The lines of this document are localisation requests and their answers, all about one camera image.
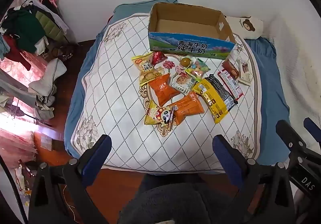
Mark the dark green garment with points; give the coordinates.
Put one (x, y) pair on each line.
(22, 25)

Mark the printed cardboard box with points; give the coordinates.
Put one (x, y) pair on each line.
(190, 48)

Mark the red garment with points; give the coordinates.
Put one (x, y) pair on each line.
(16, 53)

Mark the black white striped cloth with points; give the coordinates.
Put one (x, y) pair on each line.
(45, 106)

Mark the grey white cloth pile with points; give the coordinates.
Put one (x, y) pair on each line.
(49, 76)

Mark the pastel candy packet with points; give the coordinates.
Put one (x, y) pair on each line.
(196, 69)

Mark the red and white snack packet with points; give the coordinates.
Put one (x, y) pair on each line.
(232, 86)

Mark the olive quilted jacket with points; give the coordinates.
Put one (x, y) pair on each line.
(49, 27)

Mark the small red snack packet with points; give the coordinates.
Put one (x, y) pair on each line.
(158, 57)

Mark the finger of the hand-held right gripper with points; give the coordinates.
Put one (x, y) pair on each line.
(291, 138)
(313, 128)

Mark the black snack packet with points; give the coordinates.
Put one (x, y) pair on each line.
(220, 88)

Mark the white biscuit box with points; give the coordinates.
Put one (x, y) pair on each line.
(244, 73)

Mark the orange snack packet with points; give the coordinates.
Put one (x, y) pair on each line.
(163, 89)
(188, 108)

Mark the yellow panda snack packet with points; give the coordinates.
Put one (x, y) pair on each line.
(158, 116)

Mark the white cookie packet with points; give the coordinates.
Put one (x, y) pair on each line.
(181, 82)

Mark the person's dark fleece trousers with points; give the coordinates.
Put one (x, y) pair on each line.
(175, 201)

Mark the pink curtain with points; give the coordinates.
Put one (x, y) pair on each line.
(17, 133)

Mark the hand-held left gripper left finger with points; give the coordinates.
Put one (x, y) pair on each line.
(102, 154)

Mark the yellow biscuit snack packet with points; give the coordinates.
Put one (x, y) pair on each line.
(146, 67)

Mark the pile of clothes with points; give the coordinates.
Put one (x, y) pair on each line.
(54, 13)

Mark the brown snack packet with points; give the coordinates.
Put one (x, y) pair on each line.
(230, 68)

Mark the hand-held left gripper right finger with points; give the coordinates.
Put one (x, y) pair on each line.
(225, 156)

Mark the round brown egg snack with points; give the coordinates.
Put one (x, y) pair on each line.
(186, 61)

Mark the long yellow snack packet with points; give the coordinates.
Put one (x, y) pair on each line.
(213, 104)

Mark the bear print pillow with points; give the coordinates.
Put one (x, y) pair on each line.
(250, 25)

